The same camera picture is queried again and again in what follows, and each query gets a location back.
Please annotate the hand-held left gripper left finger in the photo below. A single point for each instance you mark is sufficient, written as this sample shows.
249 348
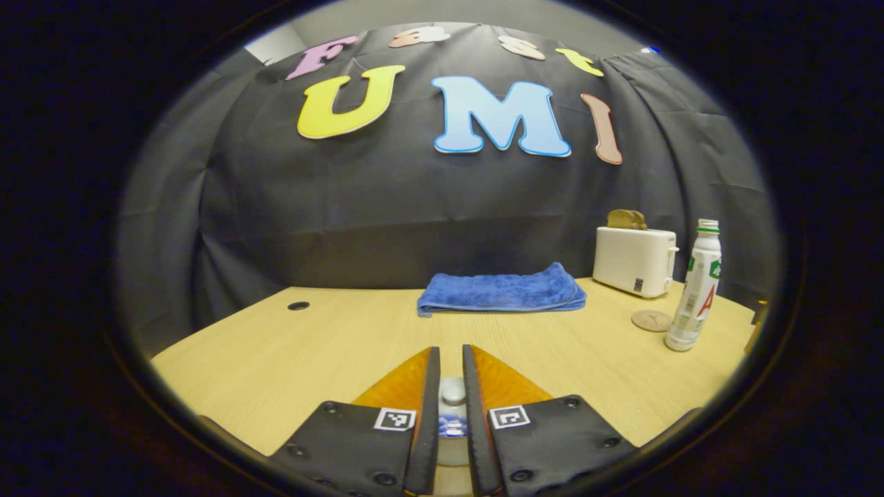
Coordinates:
429 414

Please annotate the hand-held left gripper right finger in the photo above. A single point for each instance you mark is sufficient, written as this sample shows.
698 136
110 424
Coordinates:
474 414

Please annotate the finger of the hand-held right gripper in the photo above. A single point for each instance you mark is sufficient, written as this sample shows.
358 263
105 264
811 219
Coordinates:
756 324

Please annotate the white water bottle green label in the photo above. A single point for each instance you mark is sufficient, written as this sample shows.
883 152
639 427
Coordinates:
697 290

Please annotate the round wooden coaster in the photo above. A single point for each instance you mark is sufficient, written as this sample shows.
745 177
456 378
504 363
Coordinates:
650 321

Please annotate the blue folded towel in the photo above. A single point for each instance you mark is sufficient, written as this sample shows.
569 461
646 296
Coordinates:
504 290

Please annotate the white toaster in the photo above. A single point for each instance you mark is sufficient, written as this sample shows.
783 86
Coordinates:
632 262

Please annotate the brown toast slice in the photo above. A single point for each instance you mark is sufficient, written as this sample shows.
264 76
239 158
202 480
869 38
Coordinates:
639 221
618 219

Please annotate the black table grommet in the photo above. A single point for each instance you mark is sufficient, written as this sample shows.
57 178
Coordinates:
298 306

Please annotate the black backdrop cloth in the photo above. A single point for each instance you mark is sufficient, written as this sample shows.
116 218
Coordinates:
414 221

